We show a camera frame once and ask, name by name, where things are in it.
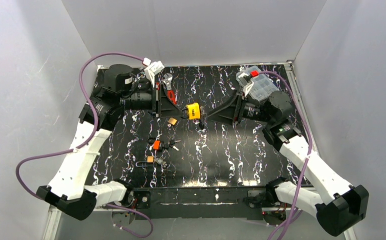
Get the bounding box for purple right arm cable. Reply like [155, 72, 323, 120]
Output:
[250, 70, 314, 240]

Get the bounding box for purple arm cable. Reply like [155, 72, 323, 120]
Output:
[250, 70, 314, 240]
[15, 51, 154, 239]

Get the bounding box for yellow padlock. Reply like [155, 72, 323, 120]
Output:
[181, 102, 205, 130]

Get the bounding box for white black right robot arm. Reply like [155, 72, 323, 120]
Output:
[207, 90, 369, 237]

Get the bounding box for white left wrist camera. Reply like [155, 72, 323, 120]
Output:
[142, 57, 165, 86]

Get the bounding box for clear plastic screw box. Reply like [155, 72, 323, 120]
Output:
[236, 65, 279, 102]

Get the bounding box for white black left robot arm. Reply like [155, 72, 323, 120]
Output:
[36, 64, 182, 221]

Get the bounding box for orange black padlock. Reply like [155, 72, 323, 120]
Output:
[147, 137, 164, 152]

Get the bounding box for long shackle orange padlock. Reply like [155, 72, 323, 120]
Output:
[135, 156, 154, 168]

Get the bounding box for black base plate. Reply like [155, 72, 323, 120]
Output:
[132, 186, 290, 220]

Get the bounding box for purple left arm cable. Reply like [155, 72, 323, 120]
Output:
[15, 51, 154, 239]

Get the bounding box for black head keys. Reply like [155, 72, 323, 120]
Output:
[162, 140, 181, 151]

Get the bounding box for red handled adjustable wrench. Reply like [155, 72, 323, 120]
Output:
[162, 73, 176, 104]

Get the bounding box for small brass padlock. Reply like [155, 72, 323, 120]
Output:
[167, 117, 178, 127]

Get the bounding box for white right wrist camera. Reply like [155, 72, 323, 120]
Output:
[239, 70, 259, 97]

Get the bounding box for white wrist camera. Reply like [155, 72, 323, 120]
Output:
[142, 57, 165, 86]
[239, 70, 259, 97]

